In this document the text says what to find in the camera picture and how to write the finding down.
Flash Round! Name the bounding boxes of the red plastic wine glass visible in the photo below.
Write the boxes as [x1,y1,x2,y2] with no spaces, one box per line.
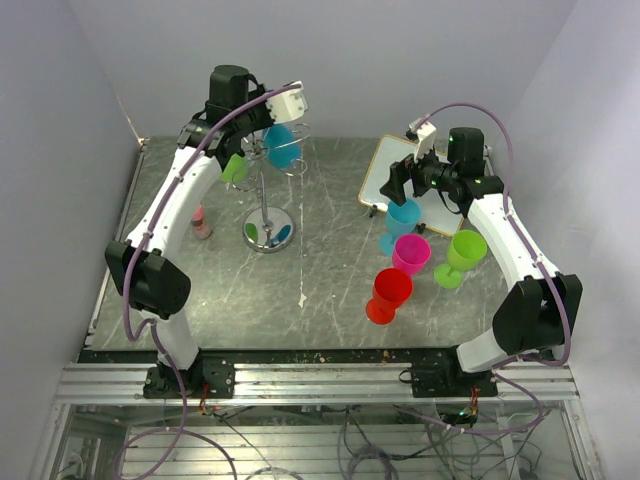
[365,268,413,325]

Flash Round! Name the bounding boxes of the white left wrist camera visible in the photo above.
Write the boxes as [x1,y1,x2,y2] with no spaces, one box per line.
[266,81,308,124]

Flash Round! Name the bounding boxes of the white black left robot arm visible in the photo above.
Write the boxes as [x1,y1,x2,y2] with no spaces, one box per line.
[105,65,306,399]

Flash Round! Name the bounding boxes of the blue plastic wine glass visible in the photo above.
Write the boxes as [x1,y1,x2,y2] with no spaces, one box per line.
[262,124,302,169]

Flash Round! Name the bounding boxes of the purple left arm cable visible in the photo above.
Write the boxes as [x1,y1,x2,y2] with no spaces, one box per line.
[112,83,304,480]

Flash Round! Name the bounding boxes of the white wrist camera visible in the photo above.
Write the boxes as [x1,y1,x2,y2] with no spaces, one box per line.
[266,81,308,124]
[405,119,437,162]

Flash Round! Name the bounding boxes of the green plastic wine glass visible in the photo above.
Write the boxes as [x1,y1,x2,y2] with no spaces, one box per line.
[220,154,249,184]

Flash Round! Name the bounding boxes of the aluminium mounting rail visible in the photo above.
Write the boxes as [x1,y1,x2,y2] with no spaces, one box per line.
[54,363,579,406]

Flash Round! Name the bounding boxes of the yellow framed whiteboard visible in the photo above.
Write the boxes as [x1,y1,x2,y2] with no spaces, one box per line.
[358,135,464,236]

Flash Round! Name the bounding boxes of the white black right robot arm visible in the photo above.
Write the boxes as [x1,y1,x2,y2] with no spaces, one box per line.
[380,122,583,396]

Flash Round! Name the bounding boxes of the pink capped spice bottle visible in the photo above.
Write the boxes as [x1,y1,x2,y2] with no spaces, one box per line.
[191,205,212,239]

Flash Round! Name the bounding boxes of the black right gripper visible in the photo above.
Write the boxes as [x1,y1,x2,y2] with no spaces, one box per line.
[380,138,458,206]

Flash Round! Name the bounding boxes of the pink plastic wine glass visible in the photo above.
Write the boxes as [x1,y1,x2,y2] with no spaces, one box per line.
[392,234,432,276]

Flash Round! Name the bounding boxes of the chrome wine glass rack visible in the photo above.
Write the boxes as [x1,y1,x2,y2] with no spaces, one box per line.
[231,122,310,254]

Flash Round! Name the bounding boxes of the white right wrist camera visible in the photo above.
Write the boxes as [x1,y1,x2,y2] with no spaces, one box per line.
[405,119,437,162]

